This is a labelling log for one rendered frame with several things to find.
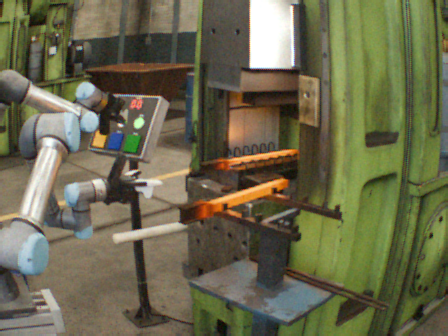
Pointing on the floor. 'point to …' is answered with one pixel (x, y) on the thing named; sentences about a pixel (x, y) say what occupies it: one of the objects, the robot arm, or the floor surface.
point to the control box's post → (138, 244)
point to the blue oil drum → (189, 105)
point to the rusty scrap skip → (140, 79)
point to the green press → (39, 57)
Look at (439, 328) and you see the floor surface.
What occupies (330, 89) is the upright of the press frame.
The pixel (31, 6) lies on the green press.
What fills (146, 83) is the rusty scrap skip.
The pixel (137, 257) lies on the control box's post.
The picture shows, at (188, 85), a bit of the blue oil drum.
